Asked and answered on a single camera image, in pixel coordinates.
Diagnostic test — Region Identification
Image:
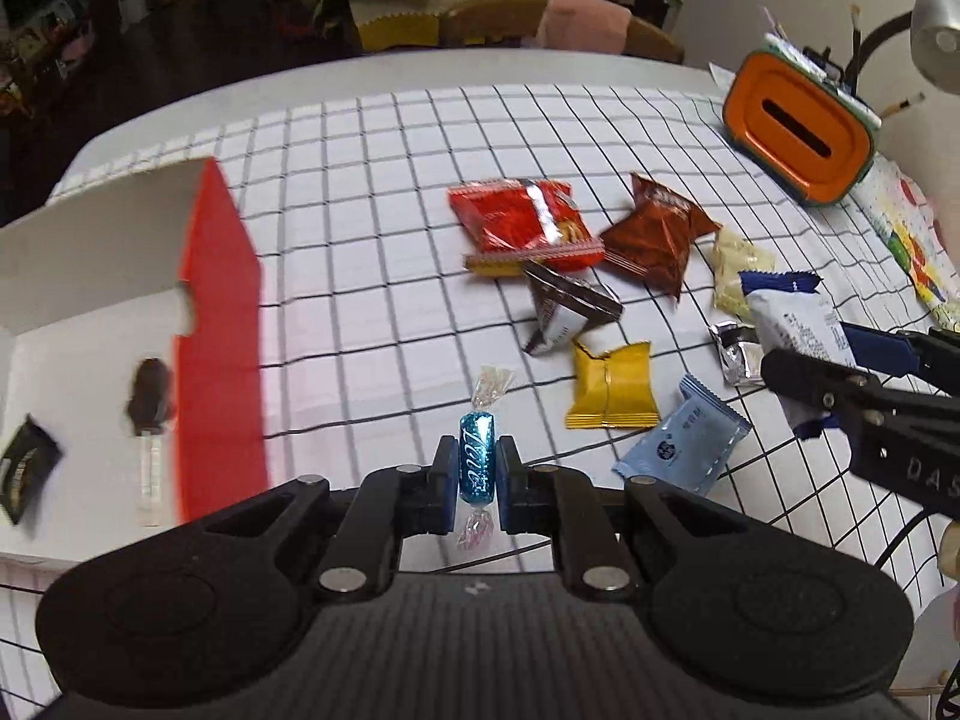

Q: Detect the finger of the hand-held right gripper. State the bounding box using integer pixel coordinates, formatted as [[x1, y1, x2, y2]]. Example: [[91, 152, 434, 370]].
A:
[[760, 348, 901, 436], [840, 321, 960, 398]]

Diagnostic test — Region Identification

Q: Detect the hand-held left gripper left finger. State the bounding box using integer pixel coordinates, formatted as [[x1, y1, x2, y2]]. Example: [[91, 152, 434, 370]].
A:
[[201, 435, 460, 605]]

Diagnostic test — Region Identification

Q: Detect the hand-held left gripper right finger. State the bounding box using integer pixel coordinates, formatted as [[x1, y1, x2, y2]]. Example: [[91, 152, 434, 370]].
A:
[[498, 435, 755, 601]]

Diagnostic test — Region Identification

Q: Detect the blue foil twisted candy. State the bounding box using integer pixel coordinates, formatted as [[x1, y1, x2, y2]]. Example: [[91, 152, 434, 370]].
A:
[[456, 364, 517, 550]]

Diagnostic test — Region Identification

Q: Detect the white blue snack packet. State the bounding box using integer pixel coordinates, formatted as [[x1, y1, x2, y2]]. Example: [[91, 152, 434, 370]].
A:
[[739, 270, 860, 440]]

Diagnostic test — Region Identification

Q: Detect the silver foil snack packet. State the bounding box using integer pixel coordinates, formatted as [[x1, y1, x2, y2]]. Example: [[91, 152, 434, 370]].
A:
[[709, 319, 767, 388]]

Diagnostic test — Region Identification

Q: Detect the cream snack packet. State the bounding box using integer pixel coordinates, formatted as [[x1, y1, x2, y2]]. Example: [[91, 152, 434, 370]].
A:
[[711, 228, 778, 325]]

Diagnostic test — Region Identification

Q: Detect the brown candy clear wrapper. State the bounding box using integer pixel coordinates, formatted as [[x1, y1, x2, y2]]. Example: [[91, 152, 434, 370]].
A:
[[124, 357, 176, 527]]

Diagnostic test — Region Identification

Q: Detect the red and white cardboard box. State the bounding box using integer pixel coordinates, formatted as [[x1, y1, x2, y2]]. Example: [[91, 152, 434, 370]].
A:
[[0, 157, 271, 563]]

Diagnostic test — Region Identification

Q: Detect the black snack packet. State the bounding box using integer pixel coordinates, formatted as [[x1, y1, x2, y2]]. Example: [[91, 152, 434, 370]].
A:
[[0, 414, 64, 527]]

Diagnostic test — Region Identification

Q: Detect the colourful printed paper bag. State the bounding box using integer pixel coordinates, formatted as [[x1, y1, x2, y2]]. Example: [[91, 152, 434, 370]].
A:
[[851, 157, 960, 316]]

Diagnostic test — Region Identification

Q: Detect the yellow snack packet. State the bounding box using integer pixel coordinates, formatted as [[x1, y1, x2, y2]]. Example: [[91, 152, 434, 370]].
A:
[[565, 339, 661, 430]]

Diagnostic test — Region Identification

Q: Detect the light blue snack packet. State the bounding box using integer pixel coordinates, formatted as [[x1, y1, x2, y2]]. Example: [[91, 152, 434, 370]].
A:
[[612, 373, 752, 496]]

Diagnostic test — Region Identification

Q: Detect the dark brown white snack packet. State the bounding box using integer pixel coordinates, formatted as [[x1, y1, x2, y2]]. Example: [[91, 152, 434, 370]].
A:
[[522, 261, 626, 356]]

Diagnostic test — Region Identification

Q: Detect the orange tissue box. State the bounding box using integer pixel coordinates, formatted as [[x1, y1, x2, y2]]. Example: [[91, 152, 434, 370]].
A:
[[723, 34, 880, 208]]

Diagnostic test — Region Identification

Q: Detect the checked white tablecloth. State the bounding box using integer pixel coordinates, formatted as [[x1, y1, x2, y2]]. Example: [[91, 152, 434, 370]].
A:
[[0, 86, 960, 720]]

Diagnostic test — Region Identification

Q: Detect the red snack packet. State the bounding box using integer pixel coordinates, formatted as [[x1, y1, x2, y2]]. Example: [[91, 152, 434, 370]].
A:
[[448, 177, 607, 277]]

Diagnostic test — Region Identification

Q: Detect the white desk lamp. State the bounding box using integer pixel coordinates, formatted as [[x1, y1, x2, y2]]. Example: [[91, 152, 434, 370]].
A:
[[847, 0, 960, 97]]

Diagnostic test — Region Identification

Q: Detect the pink cloth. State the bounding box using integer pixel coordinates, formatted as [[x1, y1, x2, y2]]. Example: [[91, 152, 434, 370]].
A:
[[537, 0, 632, 55]]

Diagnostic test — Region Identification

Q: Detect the wooden chair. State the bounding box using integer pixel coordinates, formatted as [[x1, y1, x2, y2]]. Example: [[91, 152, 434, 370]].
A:
[[441, 0, 685, 65]]

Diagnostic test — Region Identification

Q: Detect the black cable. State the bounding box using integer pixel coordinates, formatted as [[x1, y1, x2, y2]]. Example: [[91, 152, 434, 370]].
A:
[[874, 506, 947, 578]]

